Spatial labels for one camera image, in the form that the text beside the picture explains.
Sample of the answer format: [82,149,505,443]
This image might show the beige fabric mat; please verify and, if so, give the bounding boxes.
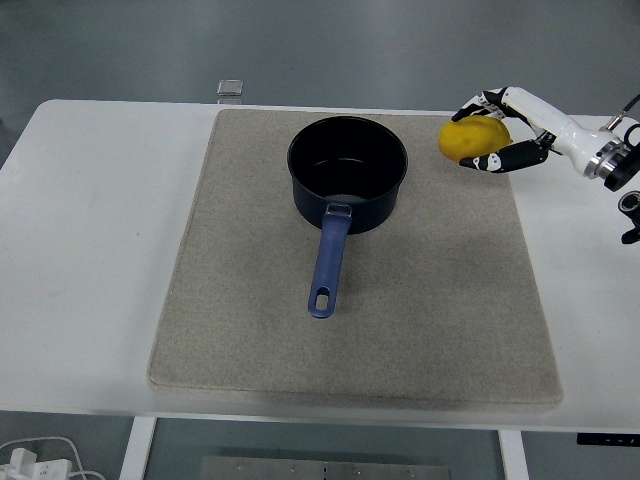
[147,108,565,406]

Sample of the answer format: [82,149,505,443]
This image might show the black table control panel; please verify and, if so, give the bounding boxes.
[576,432,640,446]

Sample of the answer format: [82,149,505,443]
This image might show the white table leg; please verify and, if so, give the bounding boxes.
[498,428,529,480]
[118,416,158,480]

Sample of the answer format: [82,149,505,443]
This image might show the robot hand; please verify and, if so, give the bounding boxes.
[451,86,614,178]

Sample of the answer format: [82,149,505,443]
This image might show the grey metal plate with screws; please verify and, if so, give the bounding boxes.
[199,455,453,480]

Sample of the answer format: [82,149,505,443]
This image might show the white power strip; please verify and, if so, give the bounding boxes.
[0,447,72,480]

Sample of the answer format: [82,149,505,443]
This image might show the blue pot with handle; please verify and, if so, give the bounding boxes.
[286,115,409,319]

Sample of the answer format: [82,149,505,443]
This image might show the white cable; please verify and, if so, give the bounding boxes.
[0,436,104,480]

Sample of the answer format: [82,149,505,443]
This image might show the yellow potato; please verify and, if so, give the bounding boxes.
[438,116,512,164]

